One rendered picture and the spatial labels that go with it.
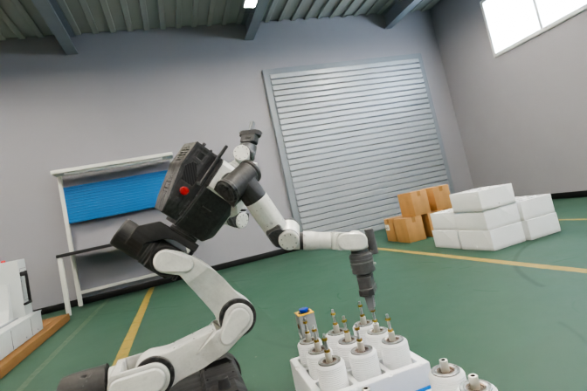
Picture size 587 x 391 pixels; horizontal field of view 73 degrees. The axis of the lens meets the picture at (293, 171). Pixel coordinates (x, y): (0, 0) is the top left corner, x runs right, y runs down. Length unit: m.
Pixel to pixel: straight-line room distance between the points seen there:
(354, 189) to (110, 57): 4.48
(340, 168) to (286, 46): 2.36
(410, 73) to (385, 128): 1.26
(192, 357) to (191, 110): 5.36
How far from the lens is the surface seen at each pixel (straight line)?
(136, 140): 6.58
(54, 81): 7.01
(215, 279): 1.61
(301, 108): 6.91
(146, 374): 1.63
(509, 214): 4.13
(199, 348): 1.66
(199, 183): 1.50
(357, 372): 1.47
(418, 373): 1.51
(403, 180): 7.46
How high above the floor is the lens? 0.78
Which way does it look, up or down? 4 degrees up
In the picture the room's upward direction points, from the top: 12 degrees counter-clockwise
